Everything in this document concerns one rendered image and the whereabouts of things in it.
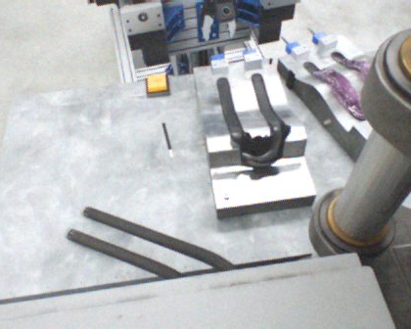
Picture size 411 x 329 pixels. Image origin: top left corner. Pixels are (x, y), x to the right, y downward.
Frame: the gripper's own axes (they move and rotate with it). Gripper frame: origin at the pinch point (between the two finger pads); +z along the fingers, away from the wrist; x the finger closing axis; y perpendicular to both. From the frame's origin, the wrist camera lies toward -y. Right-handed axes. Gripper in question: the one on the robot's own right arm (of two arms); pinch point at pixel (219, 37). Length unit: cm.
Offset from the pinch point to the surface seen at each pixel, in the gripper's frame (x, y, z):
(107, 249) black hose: 37, -54, 16
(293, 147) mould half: -14.0, -35.6, 10.0
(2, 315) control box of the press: 28, -86, -46
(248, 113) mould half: -5.1, -20.0, 12.0
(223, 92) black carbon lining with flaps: 0.4, -9.7, 12.8
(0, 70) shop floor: 132, 125, 101
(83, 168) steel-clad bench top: 45, -25, 21
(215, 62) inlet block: 1.2, 0.2, 9.2
